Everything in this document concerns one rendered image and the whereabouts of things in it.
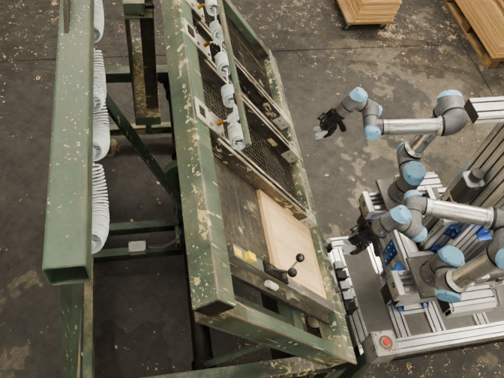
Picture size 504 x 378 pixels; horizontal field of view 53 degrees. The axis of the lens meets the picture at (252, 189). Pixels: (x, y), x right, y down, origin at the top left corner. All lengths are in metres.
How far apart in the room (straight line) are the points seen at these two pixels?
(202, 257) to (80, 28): 0.82
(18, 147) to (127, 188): 0.94
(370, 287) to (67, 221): 2.60
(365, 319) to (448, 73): 2.96
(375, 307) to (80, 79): 2.53
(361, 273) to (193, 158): 2.07
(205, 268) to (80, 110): 0.59
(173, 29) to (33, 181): 2.20
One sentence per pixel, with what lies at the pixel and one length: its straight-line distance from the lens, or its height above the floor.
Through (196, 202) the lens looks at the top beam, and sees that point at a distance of 1.70.
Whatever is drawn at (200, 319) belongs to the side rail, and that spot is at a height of 1.72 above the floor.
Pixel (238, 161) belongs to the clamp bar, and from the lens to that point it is 2.20.
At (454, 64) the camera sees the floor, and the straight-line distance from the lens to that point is 5.72.
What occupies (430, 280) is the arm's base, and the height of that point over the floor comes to 1.06.
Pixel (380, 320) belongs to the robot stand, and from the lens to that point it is 3.52.
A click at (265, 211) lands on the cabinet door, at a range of 2.35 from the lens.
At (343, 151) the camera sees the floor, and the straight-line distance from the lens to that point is 4.43.
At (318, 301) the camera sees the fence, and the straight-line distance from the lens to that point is 2.49.
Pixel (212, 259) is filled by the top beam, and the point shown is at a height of 1.89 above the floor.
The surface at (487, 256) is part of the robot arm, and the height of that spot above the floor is 1.55.
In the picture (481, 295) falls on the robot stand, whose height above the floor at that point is 0.96.
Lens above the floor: 3.31
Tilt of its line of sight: 55 degrees down
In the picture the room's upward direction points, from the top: 12 degrees clockwise
